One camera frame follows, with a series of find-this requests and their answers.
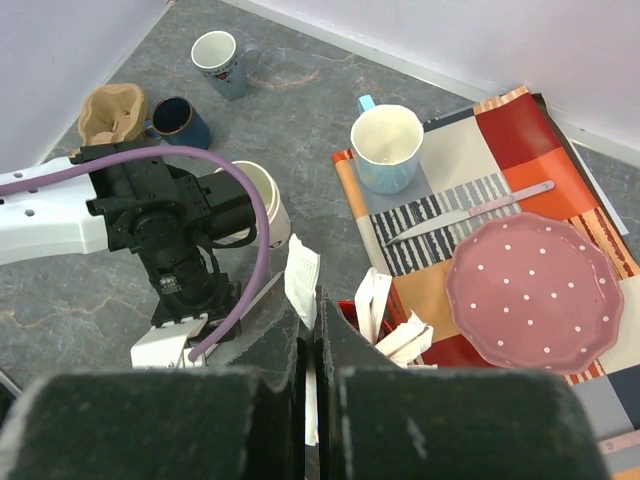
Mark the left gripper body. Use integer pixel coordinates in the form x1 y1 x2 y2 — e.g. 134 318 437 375
149 260 241 340

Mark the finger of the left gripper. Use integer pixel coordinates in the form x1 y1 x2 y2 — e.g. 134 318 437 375
207 272 285 368

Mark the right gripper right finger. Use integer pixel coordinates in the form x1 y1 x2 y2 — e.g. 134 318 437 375
314 289 609 479

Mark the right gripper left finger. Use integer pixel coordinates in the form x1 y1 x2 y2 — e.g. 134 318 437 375
1 299 305 479

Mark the single cardboard cup carrier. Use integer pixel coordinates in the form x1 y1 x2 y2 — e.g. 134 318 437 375
77 83 148 146

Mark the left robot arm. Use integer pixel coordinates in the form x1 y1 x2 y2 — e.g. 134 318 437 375
1 143 270 367

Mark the white stir sticks bundle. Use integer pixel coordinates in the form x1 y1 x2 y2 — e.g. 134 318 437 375
354 267 437 369

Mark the red cup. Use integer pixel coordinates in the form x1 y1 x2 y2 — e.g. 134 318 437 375
338 298 403 341

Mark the dark blue ceramic mug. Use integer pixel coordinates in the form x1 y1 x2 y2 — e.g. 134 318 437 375
144 97 213 150

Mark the pink polka dot plate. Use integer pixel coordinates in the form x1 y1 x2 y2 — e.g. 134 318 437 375
445 213 624 375

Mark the white grey ceramic mug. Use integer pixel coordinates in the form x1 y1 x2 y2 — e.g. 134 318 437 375
191 30 262 101

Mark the light blue ceramic mug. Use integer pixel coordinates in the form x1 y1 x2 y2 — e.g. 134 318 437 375
350 95 424 195

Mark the table knife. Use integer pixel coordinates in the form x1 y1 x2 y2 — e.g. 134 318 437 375
384 180 555 247

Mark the colourful magazine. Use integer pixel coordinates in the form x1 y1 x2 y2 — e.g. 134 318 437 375
332 85 640 480

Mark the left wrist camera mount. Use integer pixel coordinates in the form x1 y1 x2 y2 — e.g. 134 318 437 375
130 314 207 369

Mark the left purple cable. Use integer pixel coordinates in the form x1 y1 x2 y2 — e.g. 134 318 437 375
0 144 272 362

